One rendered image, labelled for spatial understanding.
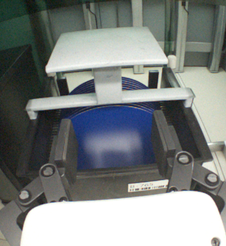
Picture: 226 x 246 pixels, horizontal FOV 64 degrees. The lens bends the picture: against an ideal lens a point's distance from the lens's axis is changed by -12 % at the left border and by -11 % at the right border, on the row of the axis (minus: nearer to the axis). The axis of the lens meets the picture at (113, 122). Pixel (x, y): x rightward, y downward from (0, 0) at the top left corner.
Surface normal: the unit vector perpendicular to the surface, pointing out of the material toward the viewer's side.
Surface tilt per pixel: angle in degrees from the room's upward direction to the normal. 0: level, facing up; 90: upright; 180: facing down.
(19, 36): 90
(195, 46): 90
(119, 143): 94
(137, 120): 94
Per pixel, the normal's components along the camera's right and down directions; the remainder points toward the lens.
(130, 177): 0.07, 0.72
